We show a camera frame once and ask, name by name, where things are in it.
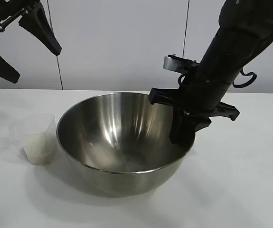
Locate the white rice grains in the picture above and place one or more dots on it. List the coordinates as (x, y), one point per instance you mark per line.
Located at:
(39, 149)

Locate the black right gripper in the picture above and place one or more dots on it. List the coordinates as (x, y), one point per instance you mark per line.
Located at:
(205, 95)

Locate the stainless steel mixing bowl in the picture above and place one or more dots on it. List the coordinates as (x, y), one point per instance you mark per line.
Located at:
(107, 147)

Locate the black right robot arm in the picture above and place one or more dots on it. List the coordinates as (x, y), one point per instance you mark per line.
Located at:
(245, 31)

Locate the clear plastic measuring cup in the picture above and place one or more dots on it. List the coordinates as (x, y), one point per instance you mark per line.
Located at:
(43, 126)

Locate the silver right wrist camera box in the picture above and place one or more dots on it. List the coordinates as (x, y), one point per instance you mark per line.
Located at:
(170, 63)

